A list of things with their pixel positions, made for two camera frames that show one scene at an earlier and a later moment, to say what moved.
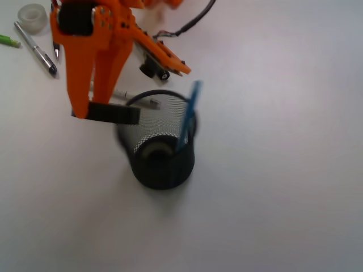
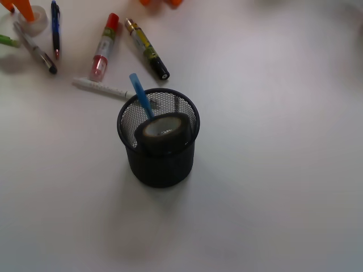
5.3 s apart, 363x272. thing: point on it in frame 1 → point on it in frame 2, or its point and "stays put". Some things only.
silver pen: (43, 55) stays put
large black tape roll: (113, 113) → (164, 135)
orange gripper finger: (80, 52) → (8, 4)
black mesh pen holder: (161, 115) stays put
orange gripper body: (101, 20) → (174, 3)
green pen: (7, 41) stays put
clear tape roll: (33, 18) stays put
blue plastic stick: (185, 132) → (142, 96)
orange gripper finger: (110, 63) → (24, 7)
